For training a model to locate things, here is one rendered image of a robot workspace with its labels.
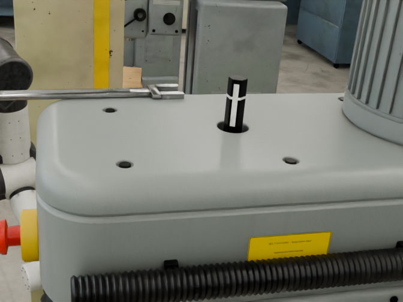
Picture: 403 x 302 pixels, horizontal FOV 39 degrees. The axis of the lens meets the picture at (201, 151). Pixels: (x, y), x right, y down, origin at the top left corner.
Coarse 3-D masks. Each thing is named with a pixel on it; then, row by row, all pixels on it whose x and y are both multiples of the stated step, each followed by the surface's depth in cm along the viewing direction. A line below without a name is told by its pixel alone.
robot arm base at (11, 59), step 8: (8, 56) 126; (16, 56) 127; (0, 64) 124; (8, 64) 125; (16, 64) 126; (24, 64) 127; (0, 72) 125; (8, 72) 126; (16, 72) 127; (24, 72) 128; (32, 72) 130; (0, 80) 126; (8, 80) 127; (16, 80) 128; (24, 80) 129; (0, 88) 127; (8, 88) 128; (16, 88) 129; (24, 88) 130; (0, 104) 129; (8, 104) 130
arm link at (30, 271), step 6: (24, 264) 132; (30, 264) 132; (36, 264) 132; (24, 270) 132; (30, 270) 131; (36, 270) 131; (24, 276) 133; (30, 276) 130; (36, 276) 131; (24, 282) 135; (30, 282) 130; (36, 282) 131; (30, 288) 131; (36, 288) 132; (42, 288) 133; (42, 300) 132; (48, 300) 130
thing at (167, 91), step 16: (0, 96) 68; (16, 96) 69; (32, 96) 69; (48, 96) 70; (64, 96) 70; (80, 96) 71; (96, 96) 71; (112, 96) 72; (128, 96) 73; (144, 96) 73; (160, 96) 73; (176, 96) 73
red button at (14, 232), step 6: (0, 222) 65; (6, 222) 65; (0, 228) 64; (6, 228) 65; (12, 228) 65; (18, 228) 65; (0, 234) 64; (6, 234) 64; (12, 234) 65; (18, 234) 65; (0, 240) 64; (6, 240) 64; (12, 240) 65; (18, 240) 65; (0, 246) 64; (6, 246) 64; (0, 252) 64; (6, 252) 65
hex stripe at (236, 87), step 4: (236, 84) 64; (236, 88) 64; (236, 92) 64; (236, 96) 64; (232, 100) 64; (236, 100) 64; (232, 104) 64; (236, 104) 64; (232, 108) 65; (236, 108) 65; (232, 112) 65; (232, 116) 65; (232, 120) 65; (232, 124) 65
